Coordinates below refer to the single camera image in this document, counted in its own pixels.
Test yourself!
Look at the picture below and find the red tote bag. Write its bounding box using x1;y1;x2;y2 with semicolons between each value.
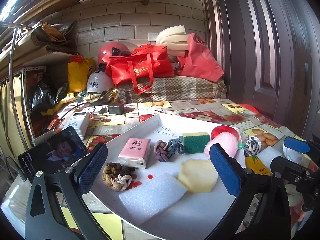
105;44;174;94

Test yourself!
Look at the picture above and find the red plush ball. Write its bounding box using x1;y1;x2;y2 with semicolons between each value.
211;125;239;139

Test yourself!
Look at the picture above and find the pink tissue pack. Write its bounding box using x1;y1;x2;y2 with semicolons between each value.
118;138;151;170

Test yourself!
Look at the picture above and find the metal storage shelf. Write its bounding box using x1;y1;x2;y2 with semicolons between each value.
0;21;75;145

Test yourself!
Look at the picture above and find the plaid covered bench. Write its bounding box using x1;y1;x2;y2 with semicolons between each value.
117;76;227;103

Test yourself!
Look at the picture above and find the yellow green scouring sponge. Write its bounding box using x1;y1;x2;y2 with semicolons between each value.
182;132;210;154

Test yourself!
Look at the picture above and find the black cable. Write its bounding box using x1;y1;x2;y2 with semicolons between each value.
53;101;97;131

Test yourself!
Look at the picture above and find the black plastic bag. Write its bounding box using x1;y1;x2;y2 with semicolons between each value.
28;80;69;112

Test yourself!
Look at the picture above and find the yellow shopping bag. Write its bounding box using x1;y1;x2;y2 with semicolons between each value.
68;53;95;93

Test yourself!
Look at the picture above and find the smartphone showing video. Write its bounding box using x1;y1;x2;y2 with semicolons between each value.
18;126;88;182

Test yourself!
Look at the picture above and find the cream foam roll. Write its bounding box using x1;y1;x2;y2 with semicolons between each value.
156;25;188;57

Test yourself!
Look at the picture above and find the fruit pattern tablecloth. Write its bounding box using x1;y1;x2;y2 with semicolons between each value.
0;97;320;240

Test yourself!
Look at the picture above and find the brown beige knotted rope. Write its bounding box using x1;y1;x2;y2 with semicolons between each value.
101;162;136;192

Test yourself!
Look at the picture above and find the yellow bamboo tissue pack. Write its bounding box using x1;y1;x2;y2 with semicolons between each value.
245;155;271;176

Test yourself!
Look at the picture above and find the white power bank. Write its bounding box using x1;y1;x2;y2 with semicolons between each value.
63;112;90;140

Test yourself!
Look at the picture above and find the red bag beside table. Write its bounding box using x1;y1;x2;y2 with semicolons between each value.
239;103;259;114

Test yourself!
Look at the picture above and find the white cardboard tray box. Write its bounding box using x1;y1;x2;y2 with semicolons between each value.
91;114;235;239

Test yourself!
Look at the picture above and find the red helmet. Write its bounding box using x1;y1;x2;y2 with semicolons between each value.
98;42;131;64

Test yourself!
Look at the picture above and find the thick white foam slab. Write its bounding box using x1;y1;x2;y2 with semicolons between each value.
119;173;188;225

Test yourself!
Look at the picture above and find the black white cow-print cloth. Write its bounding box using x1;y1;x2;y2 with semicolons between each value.
244;136;262;156

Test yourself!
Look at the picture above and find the red paper bag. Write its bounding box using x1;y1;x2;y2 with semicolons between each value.
177;33;224;82

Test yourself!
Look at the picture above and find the white helmet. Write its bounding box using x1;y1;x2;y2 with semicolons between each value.
87;71;115;93

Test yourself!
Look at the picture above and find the small black box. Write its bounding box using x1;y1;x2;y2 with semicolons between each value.
107;103;124;115

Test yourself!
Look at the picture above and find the blue grey knotted rope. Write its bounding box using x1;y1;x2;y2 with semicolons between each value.
166;135;185;158

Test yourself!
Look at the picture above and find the white foam block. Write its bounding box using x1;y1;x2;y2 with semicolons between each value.
257;146;283;170

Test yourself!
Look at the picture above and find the cream hexagonal sponge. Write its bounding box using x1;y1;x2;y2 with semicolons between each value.
178;159;218;193

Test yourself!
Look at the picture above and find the person's right hand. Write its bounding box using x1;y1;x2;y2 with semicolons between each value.
298;211;313;222

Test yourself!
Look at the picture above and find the pink fluffy pouch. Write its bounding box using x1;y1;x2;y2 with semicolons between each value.
204;132;239;158

